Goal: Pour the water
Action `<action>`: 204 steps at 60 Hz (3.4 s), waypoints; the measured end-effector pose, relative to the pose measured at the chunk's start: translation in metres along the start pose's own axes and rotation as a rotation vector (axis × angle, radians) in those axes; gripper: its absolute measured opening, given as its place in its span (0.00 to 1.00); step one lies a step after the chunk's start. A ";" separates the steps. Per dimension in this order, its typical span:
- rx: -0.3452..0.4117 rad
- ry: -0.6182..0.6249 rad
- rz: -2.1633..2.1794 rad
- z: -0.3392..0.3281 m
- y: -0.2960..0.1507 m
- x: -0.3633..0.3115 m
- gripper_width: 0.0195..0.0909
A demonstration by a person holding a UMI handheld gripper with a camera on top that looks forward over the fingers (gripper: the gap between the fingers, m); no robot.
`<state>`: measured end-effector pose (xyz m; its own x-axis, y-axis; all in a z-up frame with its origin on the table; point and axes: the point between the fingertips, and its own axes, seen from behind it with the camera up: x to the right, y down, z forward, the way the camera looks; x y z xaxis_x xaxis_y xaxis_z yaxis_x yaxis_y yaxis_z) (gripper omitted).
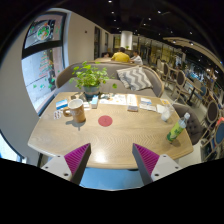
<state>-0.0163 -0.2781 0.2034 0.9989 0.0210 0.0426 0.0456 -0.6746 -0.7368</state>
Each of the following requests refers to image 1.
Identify green potted plant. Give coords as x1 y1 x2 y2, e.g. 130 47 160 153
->
69 60 118 99

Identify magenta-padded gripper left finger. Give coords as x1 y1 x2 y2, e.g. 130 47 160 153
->
41 143 92 185

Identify blue white small box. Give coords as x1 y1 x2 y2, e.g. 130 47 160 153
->
55 99 69 111

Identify white printed paper sheet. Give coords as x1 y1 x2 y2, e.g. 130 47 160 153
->
139 103 157 112

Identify white cardboard box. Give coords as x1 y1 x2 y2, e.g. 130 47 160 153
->
126 94 139 113

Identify grey tufted armchair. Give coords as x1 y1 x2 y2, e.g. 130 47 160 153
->
172 103 205 146

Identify grey zigzag cushion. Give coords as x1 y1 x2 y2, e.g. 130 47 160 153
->
116 66 154 92

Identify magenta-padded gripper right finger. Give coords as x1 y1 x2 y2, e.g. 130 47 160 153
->
132 143 183 186

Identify brown ceramic mug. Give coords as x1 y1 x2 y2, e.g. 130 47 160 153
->
62 98 87 124

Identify white paper napkin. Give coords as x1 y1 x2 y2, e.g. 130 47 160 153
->
156 104 166 115

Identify pill blister pack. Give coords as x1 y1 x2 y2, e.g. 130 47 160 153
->
53 110 64 120

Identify ceiling spot lights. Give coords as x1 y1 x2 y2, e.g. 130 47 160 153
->
106 0 208 48

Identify blue white booklet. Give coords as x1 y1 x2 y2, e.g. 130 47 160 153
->
140 97 153 106

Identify group of dining chairs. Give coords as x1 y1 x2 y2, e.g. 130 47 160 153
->
156 61 224 161

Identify clear plastic cup with straw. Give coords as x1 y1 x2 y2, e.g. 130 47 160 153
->
160 99 176 122

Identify flat round red coaster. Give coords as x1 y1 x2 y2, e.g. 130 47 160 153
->
97 115 114 128

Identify round food window poster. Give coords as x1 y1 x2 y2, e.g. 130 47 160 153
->
24 19 57 49

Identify white picture leaflet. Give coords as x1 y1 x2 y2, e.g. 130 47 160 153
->
99 93 128 107

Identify green-label clear drink bottle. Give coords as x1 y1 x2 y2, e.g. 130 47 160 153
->
166 112 191 144

